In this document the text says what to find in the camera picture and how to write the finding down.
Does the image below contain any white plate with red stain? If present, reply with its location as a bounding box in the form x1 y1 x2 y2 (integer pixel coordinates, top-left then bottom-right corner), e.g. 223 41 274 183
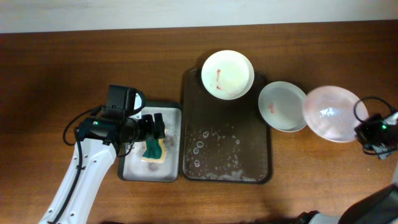
201 50 254 100

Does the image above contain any small grey soapy tray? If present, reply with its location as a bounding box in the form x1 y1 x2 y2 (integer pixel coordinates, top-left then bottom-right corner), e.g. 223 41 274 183
118 101 182 182

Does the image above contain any green and yellow sponge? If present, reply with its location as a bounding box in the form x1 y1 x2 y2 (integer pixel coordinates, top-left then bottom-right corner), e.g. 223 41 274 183
141 139 167 163

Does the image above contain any white plate with smeared stain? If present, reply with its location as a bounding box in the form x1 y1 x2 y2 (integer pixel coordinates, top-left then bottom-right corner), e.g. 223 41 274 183
302 86 369 143

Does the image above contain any large brown serving tray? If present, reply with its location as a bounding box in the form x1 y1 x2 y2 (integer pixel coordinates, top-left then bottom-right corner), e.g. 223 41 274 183
179 69 273 184

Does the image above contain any pale grey-green plate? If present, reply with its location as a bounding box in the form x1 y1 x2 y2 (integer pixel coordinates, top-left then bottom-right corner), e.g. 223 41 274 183
258 81 307 133

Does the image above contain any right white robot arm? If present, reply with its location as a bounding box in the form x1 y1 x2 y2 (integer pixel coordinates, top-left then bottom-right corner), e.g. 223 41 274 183
295 113 397 224

